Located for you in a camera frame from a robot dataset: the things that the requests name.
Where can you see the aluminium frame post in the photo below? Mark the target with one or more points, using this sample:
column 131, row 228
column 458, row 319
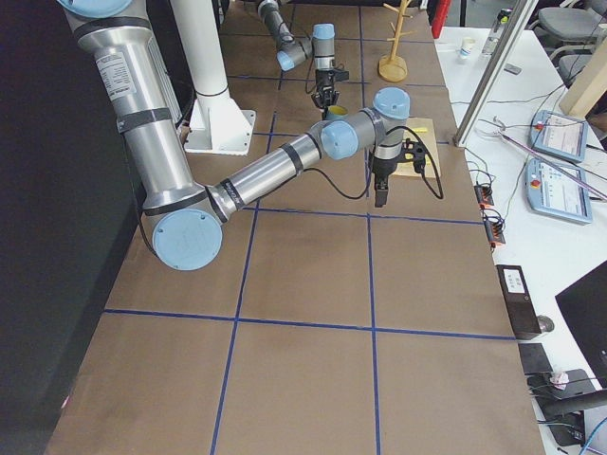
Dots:
column 509, row 38

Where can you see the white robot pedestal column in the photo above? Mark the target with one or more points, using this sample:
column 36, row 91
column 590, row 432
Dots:
column 217, row 126

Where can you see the teach pendant tablet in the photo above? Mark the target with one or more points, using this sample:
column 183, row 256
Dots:
column 552, row 193
column 559, row 135

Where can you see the orange black power connector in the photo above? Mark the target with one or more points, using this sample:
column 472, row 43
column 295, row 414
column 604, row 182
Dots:
column 484, row 196
column 494, row 225

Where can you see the grey office chair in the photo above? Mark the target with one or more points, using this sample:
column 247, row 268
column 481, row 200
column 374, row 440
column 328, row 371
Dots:
column 576, row 29

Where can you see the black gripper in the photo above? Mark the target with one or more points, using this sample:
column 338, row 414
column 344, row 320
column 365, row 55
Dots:
column 381, row 170
column 324, row 79

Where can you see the wooden cup storage rack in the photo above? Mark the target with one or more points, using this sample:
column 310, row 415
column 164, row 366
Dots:
column 391, row 67

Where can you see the black monitor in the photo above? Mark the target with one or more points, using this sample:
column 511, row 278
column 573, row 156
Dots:
column 583, row 307

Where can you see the clear water bottle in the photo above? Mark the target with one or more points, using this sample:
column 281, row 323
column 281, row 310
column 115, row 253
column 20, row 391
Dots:
column 495, row 32

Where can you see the paper cup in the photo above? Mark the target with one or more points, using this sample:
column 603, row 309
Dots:
column 466, row 47

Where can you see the black rectangular box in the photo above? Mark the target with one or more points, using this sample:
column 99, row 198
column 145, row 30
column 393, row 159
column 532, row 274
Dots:
column 522, row 316

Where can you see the teal mug yellow inside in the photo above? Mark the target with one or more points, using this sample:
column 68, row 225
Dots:
column 334, row 112

